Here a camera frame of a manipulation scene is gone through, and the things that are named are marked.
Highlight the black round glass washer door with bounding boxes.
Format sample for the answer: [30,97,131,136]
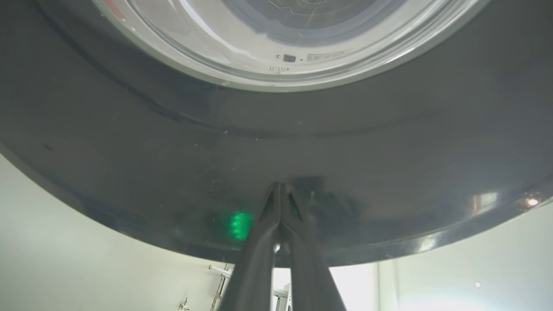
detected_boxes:
[0,0,553,267]

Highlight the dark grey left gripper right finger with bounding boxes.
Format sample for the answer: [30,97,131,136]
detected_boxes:
[280,182,347,311]

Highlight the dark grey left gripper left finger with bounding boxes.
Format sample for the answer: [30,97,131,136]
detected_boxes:
[218,181,281,311]

